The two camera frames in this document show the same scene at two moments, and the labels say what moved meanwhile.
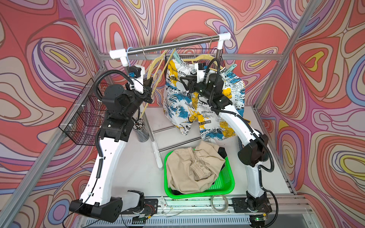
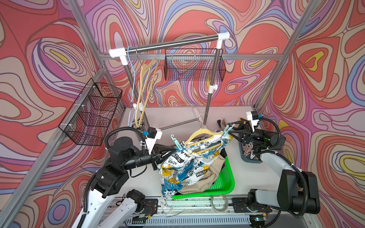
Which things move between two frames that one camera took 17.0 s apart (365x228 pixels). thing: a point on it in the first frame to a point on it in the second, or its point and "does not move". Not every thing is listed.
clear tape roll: (213, 207) does not move
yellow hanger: (155, 71) to (142, 66)
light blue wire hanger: (127, 57) to (129, 48)
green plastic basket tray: (224, 184) does not move
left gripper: (145, 94) to (158, 157)
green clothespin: (177, 57) to (177, 142)
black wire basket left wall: (81, 123) does not move
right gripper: (191, 82) to (246, 135)
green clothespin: (231, 69) to (226, 128)
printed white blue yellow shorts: (202, 96) to (190, 163)
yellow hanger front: (204, 56) to (187, 144)
